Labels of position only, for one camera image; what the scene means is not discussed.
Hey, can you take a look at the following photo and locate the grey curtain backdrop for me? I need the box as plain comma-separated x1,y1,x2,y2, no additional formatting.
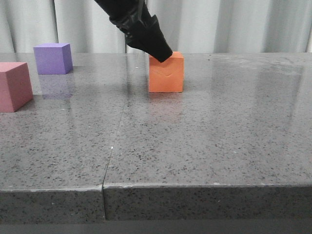
0,0,312,53

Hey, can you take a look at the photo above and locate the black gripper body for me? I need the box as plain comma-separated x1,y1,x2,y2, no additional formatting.
95,0,152,34

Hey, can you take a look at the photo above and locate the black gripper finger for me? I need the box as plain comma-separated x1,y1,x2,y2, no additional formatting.
126,15,173,62

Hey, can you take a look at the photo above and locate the purple foam cube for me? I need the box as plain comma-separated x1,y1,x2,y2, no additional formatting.
33,43,73,75

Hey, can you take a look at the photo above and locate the orange foam cube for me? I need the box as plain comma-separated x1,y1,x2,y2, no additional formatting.
149,52,184,93

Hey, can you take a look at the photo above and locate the pink foam cube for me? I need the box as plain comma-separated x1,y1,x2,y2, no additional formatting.
0,62,33,113

